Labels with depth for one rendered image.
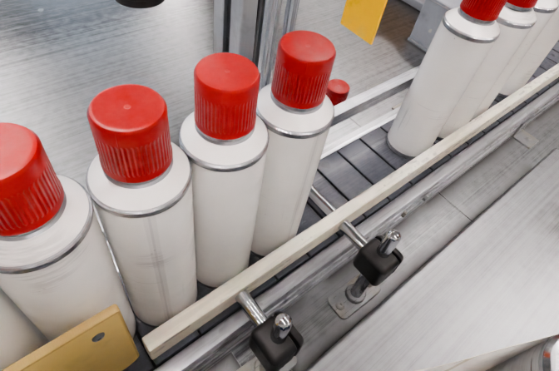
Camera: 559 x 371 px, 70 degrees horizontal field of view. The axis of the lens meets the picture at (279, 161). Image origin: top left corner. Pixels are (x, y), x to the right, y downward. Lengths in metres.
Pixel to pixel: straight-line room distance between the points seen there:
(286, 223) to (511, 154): 0.42
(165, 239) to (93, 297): 0.05
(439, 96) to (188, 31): 0.44
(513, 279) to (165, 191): 0.35
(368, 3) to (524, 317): 0.30
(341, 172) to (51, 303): 0.31
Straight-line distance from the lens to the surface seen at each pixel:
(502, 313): 0.43
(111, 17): 0.76
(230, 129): 0.21
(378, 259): 0.35
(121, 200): 0.20
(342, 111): 0.39
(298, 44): 0.23
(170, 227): 0.22
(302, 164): 0.26
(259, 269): 0.33
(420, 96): 0.44
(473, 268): 0.44
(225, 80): 0.20
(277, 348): 0.30
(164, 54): 0.66
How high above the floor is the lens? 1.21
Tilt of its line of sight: 48 degrees down
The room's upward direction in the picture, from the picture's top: 11 degrees clockwise
